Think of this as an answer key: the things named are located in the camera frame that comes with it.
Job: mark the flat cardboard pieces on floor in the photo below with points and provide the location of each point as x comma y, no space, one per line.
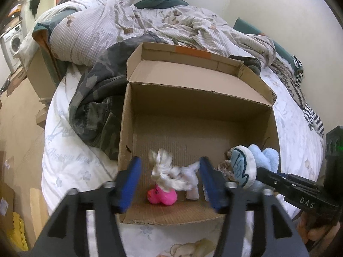
6,207

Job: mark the person right hand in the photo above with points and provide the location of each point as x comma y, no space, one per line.
324,235

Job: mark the white bear print bedsheet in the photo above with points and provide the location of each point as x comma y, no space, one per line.
68,162

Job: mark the yellow foam mat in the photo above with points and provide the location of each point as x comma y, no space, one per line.
17,234

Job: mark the open brown cardboard box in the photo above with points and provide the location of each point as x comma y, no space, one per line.
193,104

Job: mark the pink rubber duck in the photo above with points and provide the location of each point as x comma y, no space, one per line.
158,196

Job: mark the dark green garment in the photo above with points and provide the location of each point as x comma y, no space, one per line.
159,4

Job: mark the camouflage jacket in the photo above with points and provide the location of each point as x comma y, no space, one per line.
95,110

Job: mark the crumpled beige bear duvet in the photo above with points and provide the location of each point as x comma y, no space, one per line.
95,25

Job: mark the light blue fluffy scrunchie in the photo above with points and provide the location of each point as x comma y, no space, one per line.
257,158

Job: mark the patterned knit blanket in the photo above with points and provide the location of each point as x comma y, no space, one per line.
285,74

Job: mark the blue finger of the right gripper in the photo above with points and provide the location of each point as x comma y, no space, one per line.
292,179
276,180

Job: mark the white washing machine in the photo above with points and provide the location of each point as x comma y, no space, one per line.
10,44

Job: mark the black hanging garment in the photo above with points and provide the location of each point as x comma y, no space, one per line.
33,6

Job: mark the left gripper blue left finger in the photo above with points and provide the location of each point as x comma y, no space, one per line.
65,233

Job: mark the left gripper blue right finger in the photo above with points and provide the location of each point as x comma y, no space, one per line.
274,234

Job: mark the black white striped cloth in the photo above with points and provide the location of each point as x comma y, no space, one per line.
314,121

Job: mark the white blue round plush pad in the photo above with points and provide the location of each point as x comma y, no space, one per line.
244,166

